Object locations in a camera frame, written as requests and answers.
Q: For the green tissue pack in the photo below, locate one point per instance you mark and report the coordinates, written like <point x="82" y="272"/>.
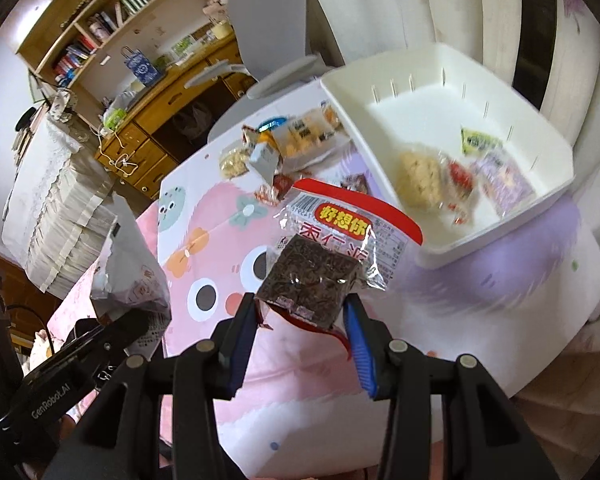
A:
<point x="114" y="119"/>

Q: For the red candy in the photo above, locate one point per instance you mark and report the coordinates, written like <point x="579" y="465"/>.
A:
<point x="461" y="215"/>
<point x="457" y="175"/>

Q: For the row of red books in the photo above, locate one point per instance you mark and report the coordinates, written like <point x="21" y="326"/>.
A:
<point x="75" y="62"/>

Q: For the row of pale books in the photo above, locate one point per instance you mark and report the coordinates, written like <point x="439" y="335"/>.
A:
<point x="120" y="12"/>

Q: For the wooden bookshelf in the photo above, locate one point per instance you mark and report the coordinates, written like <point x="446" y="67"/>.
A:
<point x="130" y="35"/>

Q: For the wooden desk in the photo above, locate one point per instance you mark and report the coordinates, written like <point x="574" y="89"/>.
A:
<point x="145" y="125"/>

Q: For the clear orange cracker packet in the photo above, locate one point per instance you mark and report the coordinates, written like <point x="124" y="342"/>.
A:
<point x="295" y="149"/>
<point x="325" y="120"/>

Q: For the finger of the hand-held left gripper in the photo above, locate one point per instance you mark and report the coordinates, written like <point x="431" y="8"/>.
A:
<point x="115" y="337"/>

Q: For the grey office chair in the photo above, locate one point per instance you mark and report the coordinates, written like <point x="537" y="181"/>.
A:
<point x="265" y="20"/>

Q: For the red snack packet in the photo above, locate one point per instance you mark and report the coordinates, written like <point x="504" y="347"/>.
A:
<point x="275" y="187"/>

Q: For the dark brown snack packet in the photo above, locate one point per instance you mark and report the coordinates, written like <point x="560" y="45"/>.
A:
<point x="355" y="183"/>

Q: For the clear noodle snack packet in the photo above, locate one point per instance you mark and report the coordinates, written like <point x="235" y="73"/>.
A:
<point x="420" y="180"/>
<point x="232" y="162"/>

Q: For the blueberry print snack packet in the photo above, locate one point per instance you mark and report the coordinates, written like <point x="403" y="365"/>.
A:
<point x="502" y="182"/>

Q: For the black cap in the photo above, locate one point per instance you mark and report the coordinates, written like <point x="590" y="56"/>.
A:
<point x="26" y="120"/>

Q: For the blue gift bag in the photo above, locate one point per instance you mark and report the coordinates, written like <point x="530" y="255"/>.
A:
<point x="142" y="67"/>

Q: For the white plastic bag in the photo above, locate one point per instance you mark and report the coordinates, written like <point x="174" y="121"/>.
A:
<point x="190" y="120"/>

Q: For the cream round container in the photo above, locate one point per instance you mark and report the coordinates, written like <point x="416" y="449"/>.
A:
<point x="221" y="30"/>

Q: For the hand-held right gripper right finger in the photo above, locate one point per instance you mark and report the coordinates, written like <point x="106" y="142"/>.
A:
<point x="360" y="355"/>

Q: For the silver foil snack bag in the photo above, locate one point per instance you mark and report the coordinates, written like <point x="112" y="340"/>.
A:
<point x="130" y="260"/>

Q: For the blue snack packet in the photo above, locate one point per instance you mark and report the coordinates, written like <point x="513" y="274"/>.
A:
<point x="272" y="123"/>

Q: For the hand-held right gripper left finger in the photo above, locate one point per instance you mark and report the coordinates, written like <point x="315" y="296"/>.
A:
<point x="242" y="345"/>

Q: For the small orange snack packet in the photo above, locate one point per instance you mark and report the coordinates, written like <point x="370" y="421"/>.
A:
<point x="251" y="136"/>

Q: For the silver snack packet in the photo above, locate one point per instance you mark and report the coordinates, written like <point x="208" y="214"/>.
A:
<point x="264" y="160"/>

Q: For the green printed box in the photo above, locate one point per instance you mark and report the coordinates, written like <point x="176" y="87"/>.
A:
<point x="184" y="45"/>

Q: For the floral cloth bag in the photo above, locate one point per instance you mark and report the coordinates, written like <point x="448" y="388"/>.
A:
<point x="62" y="103"/>

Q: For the white plastic bin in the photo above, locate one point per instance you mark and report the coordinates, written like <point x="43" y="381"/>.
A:
<point x="420" y="110"/>

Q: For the green yellow snack packet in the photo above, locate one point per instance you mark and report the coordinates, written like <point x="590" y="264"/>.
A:
<point x="477" y="141"/>

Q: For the cream lace furniture cover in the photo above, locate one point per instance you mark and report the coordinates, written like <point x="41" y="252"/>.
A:
<point x="55" y="200"/>

